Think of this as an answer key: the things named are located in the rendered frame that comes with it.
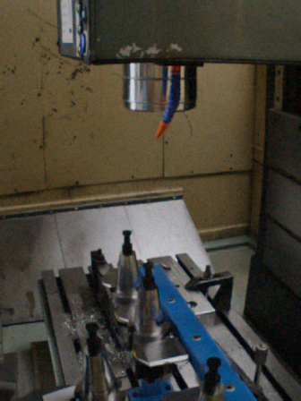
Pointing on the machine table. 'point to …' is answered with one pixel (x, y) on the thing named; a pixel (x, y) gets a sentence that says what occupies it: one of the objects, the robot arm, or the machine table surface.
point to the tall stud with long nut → (260, 361)
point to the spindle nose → (157, 88)
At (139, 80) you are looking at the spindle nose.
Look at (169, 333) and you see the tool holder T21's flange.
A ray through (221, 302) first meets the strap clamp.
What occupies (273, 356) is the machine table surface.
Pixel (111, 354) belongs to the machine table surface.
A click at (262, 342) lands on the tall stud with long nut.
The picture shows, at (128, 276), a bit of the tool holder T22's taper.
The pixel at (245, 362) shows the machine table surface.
